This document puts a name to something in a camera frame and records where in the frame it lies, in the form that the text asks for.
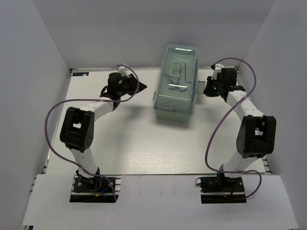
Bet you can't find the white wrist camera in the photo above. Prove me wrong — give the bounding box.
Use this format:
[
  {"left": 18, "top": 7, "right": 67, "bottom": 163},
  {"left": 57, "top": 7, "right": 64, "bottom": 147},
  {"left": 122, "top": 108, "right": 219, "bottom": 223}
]
[
  {"left": 211, "top": 64, "right": 224, "bottom": 80},
  {"left": 116, "top": 65, "right": 129, "bottom": 76}
]

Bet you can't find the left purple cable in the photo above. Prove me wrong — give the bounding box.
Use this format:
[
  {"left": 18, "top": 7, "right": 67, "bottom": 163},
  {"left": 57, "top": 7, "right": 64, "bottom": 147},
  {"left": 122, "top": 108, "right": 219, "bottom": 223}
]
[{"left": 45, "top": 63, "right": 141, "bottom": 201}]

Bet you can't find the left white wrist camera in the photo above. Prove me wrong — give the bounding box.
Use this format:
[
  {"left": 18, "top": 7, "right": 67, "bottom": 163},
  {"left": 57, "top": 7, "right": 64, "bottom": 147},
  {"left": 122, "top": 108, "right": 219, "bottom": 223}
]
[{"left": 116, "top": 65, "right": 129, "bottom": 76}]

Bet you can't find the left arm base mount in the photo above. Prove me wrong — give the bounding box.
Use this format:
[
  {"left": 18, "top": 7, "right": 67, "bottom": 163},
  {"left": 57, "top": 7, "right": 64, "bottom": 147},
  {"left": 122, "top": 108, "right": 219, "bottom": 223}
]
[{"left": 70, "top": 172, "right": 121, "bottom": 203}]

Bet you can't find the green plastic toolbox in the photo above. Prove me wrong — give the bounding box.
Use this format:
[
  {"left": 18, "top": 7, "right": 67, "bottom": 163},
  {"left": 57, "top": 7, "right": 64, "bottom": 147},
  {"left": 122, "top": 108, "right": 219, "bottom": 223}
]
[{"left": 153, "top": 44, "right": 199, "bottom": 123}]

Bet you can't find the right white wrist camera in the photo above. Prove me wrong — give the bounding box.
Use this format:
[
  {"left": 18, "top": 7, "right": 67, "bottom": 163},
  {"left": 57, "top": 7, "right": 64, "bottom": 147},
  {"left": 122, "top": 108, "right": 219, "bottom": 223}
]
[{"left": 211, "top": 64, "right": 224, "bottom": 80}]

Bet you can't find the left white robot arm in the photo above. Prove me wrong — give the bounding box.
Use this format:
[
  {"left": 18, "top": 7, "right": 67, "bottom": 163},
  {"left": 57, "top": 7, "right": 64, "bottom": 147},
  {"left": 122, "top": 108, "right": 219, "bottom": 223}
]
[{"left": 60, "top": 72, "right": 147, "bottom": 191}]

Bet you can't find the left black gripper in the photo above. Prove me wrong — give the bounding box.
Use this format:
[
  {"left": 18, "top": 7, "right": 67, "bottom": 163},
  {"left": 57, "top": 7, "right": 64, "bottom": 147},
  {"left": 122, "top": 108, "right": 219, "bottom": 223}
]
[{"left": 118, "top": 73, "right": 148, "bottom": 96}]

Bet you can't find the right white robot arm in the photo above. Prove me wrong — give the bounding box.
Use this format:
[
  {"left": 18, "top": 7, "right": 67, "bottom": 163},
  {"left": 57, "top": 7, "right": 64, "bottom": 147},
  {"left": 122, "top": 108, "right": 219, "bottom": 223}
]
[{"left": 204, "top": 64, "right": 276, "bottom": 191}]

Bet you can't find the left blue table label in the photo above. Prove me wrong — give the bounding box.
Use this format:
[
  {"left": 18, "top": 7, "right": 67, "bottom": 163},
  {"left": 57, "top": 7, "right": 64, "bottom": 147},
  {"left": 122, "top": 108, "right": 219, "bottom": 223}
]
[{"left": 72, "top": 72, "right": 89, "bottom": 76}]

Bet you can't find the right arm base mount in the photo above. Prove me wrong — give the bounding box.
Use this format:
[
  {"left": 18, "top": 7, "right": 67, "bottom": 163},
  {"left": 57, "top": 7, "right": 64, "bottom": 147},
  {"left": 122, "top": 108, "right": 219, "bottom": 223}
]
[{"left": 195, "top": 172, "right": 247, "bottom": 204}]

